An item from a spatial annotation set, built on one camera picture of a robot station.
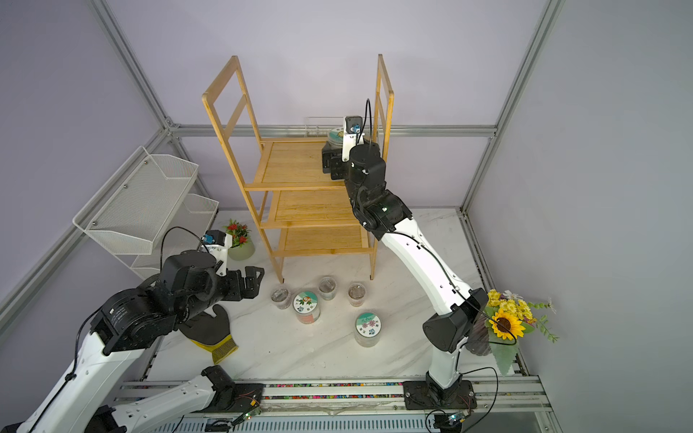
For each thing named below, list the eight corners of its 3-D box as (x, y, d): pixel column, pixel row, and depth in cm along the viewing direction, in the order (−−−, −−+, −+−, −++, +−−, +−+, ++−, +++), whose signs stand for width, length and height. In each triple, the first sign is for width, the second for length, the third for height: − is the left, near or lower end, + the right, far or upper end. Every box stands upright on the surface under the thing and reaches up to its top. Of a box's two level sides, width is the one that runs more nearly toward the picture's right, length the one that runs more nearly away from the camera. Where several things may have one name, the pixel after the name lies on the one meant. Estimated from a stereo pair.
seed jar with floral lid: (355, 346, 84) (355, 338, 78) (355, 322, 89) (355, 312, 82) (380, 346, 84) (382, 338, 78) (378, 322, 89) (380, 312, 82)
